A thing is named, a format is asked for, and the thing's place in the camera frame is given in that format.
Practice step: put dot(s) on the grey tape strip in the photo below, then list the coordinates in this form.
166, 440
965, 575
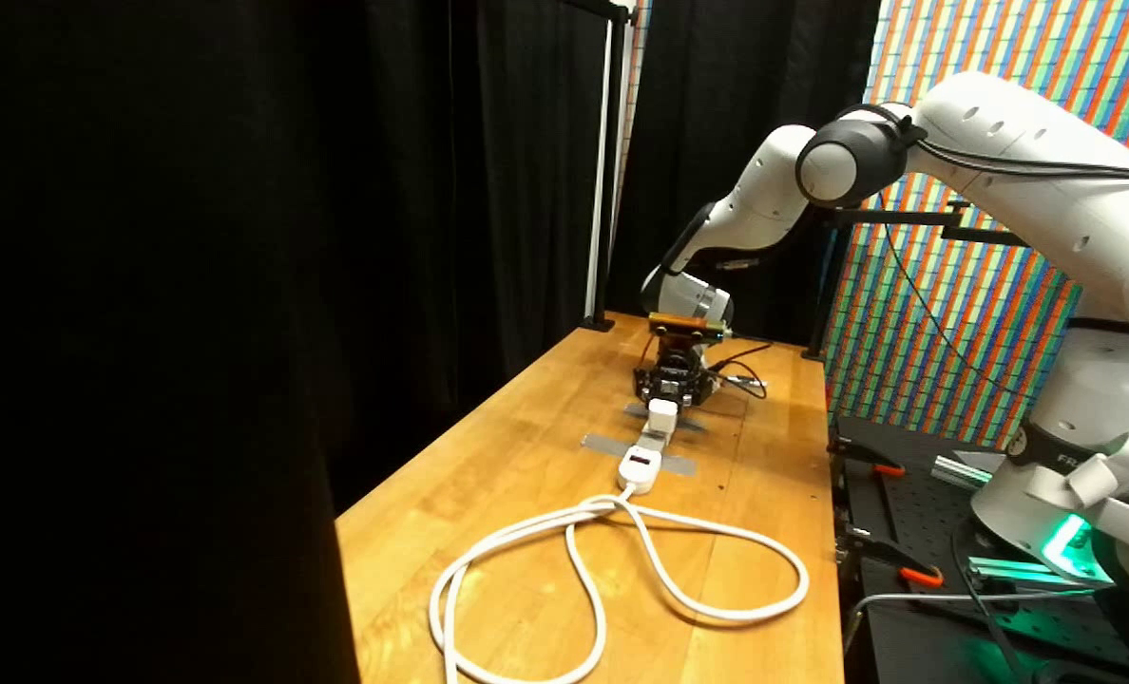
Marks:
604, 444

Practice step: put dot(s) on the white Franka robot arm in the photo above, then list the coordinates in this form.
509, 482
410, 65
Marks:
1069, 192

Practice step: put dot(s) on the black curtain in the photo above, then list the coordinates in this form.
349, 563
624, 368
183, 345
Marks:
206, 253

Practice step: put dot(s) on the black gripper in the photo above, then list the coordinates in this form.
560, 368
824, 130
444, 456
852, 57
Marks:
677, 356

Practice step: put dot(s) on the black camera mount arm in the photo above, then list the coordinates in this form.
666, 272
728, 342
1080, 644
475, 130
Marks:
955, 224

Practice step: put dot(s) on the green tool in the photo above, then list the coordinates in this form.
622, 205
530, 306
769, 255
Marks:
1025, 571
961, 472

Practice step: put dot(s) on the white charger head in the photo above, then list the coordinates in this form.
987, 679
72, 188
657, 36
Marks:
657, 415

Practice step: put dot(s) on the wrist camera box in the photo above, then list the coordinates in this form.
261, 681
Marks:
691, 301

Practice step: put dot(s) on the colourful patterned panel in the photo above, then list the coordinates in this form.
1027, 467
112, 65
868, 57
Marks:
965, 342

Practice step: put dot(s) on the white pole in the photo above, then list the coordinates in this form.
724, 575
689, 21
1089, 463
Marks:
599, 163

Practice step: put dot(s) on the wooden camera mount plate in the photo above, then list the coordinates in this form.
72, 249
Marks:
689, 331

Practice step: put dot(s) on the white power strip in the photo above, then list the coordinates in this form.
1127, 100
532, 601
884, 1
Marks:
638, 463

